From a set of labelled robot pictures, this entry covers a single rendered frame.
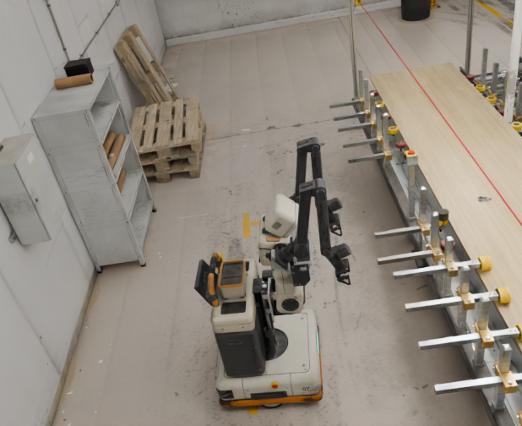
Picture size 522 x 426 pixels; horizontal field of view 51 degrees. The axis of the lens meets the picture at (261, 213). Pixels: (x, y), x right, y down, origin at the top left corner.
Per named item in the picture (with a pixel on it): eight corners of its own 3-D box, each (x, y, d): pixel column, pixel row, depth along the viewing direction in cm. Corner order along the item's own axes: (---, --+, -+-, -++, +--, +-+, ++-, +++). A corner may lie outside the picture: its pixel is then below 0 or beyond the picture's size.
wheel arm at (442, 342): (420, 351, 262) (420, 346, 260) (417, 345, 265) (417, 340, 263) (526, 335, 259) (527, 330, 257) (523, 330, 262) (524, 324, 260)
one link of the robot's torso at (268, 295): (265, 323, 343) (258, 294, 329) (266, 292, 366) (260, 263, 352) (307, 319, 340) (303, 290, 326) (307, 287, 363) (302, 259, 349)
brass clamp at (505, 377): (503, 394, 238) (504, 387, 235) (491, 368, 249) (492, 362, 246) (518, 392, 237) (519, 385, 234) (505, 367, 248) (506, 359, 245)
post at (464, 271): (459, 335, 300) (463, 269, 272) (456, 330, 302) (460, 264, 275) (464, 335, 299) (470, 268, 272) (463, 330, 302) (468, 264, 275)
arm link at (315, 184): (297, 176, 270) (298, 188, 262) (325, 177, 270) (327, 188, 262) (292, 247, 296) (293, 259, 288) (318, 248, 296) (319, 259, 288)
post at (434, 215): (431, 277, 342) (432, 215, 315) (429, 273, 345) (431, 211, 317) (437, 276, 342) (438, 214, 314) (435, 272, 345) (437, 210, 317)
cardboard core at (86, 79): (53, 81, 451) (89, 75, 449) (56, 78, 457) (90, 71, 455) (57, 90, 455) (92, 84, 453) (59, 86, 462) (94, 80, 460)
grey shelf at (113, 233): (97, 273, 501) (29, 118, 413) (115, 216, 575) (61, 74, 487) (145, 266, 499) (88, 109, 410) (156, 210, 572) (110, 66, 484)
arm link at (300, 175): (295, 134, 305) (295, 144, 297) (319, 135, 305) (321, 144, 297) (292, 201, 331) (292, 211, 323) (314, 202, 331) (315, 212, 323)
